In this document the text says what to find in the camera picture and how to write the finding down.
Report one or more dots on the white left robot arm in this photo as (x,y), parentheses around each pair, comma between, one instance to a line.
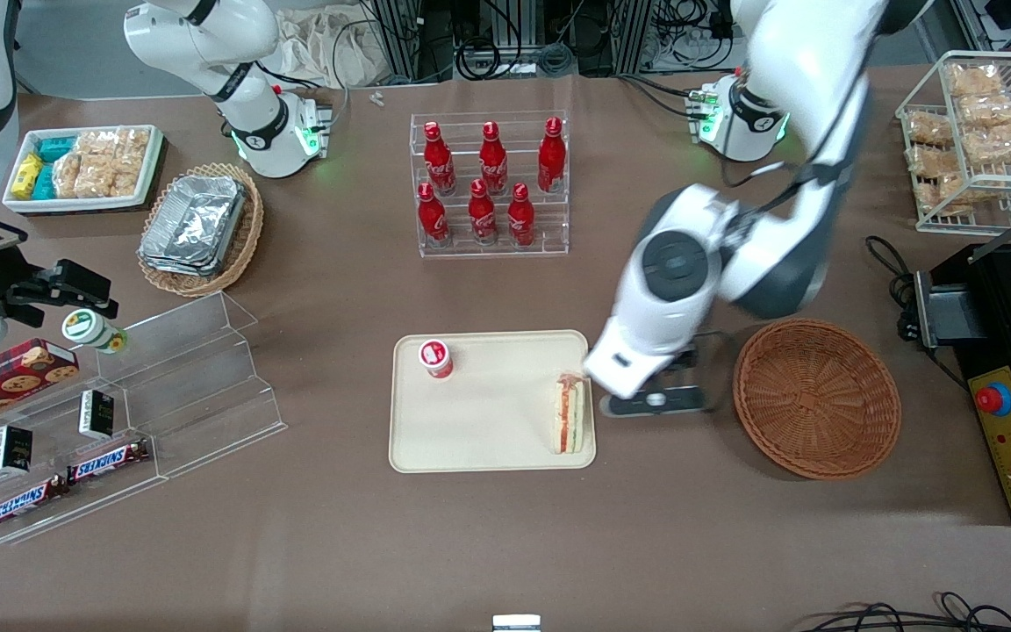
(672,263)

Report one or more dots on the red cup with white lid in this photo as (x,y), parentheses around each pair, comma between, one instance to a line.
(436,358)

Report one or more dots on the red emergency stop button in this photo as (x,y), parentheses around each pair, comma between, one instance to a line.
(993,399)

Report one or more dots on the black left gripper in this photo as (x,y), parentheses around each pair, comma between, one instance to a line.
(686,359)

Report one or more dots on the small white box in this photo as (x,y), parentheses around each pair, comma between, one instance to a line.
(516,623)

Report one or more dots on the clear acrylic stepped shelf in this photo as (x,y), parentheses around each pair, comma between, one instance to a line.
(207,395)
(58,518)

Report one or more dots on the light tan wicker basket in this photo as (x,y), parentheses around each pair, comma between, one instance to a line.
(242,246)

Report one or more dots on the small black carton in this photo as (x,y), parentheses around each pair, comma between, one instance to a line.
(11,449)
(96,414)

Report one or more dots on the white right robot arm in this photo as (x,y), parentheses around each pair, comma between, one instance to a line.
(207,35)

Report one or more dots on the brown round wicker basket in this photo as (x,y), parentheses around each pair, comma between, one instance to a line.
(817,399)

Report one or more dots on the snickers bar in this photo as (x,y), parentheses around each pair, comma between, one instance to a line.
(27,502)
(109,462)

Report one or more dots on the teal snack pack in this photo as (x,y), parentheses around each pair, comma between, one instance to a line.
(45,182)
(56,148)

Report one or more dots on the beige cloth bag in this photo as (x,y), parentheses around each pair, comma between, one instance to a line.
(321,48)

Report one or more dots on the triangular sandwich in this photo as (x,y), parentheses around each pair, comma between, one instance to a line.
(570,417)

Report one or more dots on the clear acrylic bottle rack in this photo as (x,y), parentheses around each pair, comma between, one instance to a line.
(549,237)

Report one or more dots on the clear bag of fried snacks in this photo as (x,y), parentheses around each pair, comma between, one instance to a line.
(944,189)
(1001,145)
(934,161)
(972,81)
(928,128)
(993,110)

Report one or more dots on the white rectangular snack tray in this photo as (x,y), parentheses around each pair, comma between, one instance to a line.
(84,204)

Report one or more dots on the yellow snack pack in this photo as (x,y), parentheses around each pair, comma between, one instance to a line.
(26,175)

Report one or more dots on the red cola bottle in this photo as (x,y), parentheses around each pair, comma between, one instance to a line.
(432,219)
(439,162)
(520,219)
(493,162)
(551,158)
(482,215)

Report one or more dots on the black countertop appliance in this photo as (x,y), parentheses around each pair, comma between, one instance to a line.
(988,298)

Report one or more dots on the red plaid cookie box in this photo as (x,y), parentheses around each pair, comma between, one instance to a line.
(5,377)

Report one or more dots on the clear bag of crackers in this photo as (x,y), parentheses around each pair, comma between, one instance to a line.
(68,175)
(96,167)
(131,158)

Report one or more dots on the beige plastic tray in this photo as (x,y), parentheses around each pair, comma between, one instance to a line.
(497,421)

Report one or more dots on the stack of foil trays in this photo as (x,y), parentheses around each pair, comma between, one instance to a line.
(194,224)

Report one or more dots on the cup with green white lid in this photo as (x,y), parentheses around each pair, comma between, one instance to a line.
(89,329)

